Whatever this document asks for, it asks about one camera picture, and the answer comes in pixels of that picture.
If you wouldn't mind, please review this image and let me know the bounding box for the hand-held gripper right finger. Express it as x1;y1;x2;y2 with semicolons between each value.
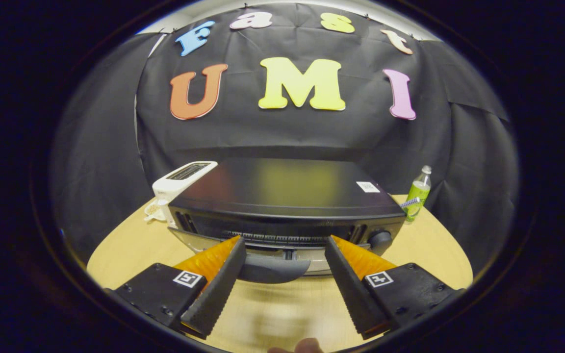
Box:
324;235;464;340

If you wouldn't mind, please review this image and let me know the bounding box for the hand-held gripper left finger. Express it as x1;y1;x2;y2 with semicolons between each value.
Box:
105;235;247;340

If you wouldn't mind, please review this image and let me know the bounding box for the black toaster oven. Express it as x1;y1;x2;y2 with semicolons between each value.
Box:
167;158;407;284

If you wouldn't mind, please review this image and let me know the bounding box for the white pop-up toaster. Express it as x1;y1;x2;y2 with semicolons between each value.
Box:
144;161;218;228

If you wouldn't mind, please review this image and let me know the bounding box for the green drink bottle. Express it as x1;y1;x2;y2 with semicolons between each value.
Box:
400;165;432;224

